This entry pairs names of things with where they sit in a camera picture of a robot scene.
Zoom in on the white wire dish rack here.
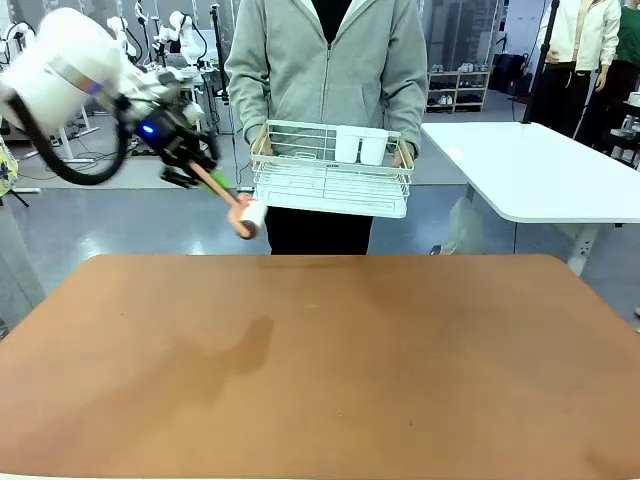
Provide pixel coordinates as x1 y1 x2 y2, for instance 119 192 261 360
249 119 416 220

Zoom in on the person's right hand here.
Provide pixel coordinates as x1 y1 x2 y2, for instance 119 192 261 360
251 122 274 158

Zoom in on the black stand pole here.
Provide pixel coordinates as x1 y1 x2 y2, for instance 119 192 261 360
209 3 232 107

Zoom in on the wooden-handled white lint roller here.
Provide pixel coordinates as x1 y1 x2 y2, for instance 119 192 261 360
188 160 270 242

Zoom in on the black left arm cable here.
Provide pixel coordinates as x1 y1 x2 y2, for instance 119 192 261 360
4 93 132 187

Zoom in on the person in green top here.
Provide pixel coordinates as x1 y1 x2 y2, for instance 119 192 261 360
574 0 640 147

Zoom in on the person's right forearm grey sleeve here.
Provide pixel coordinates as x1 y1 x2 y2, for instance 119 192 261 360
224 59 274 147

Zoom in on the person's left hand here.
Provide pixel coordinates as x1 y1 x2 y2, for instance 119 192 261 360
394 137 418 169

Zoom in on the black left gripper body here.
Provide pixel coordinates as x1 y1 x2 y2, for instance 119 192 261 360
119 103 220 167

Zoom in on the person in white jacket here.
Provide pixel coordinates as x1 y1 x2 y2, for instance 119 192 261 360
529 0 623 140

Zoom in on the yellow patterned cloth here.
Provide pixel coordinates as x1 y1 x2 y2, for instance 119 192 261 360
0 133 20 199

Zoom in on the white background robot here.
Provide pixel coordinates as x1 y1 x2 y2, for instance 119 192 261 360
153 9 209 70
0 21 37 66
106 15 139 64

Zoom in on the white plastic cutlery holder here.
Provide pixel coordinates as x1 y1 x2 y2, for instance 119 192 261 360
334 125 391 167

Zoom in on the person's left forearm grey sleeve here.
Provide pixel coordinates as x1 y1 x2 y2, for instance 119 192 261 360
384 59 430 157

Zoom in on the large white table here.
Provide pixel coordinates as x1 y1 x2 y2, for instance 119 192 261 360
420 121 640 277

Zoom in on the black tripod pole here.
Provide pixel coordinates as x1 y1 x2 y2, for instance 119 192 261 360
522 0 562 124

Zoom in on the wooden shoe shelf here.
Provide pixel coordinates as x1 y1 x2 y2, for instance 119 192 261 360
426 69 492 114

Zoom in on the person in grey hoodie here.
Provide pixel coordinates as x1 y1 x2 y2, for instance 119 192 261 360
224 0 430 257

